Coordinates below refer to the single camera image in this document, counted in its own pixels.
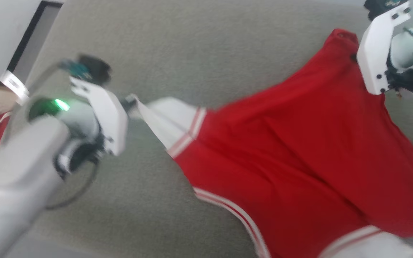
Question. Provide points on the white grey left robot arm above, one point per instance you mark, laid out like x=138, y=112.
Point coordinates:
x=13, y=179

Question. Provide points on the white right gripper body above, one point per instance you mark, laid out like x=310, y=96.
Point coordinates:
x=376, y=53

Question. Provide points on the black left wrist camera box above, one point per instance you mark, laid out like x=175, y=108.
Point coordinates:
x=97, y=70

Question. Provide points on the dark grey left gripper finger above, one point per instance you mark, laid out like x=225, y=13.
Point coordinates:
x=130, y=104

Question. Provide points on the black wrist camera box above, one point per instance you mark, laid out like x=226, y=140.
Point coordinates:
x=97, y=70
x=378, y=7

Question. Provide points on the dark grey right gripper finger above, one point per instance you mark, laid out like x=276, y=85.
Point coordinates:
x=353, y=57

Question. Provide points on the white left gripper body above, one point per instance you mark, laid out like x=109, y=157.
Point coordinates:
x=111, y=118

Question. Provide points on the white flat bracket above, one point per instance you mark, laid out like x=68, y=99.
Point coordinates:
x=14, y=86

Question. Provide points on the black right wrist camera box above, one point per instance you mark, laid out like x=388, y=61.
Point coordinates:
x=378, y=7

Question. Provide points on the black framed grey panel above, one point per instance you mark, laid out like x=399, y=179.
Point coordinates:
x=39, y=39

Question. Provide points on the red basketball jersey number 23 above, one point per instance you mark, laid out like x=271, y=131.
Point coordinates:
x=299, y=143

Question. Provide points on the grey fabric sofa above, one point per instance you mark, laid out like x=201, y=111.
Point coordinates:
x=192, y=53

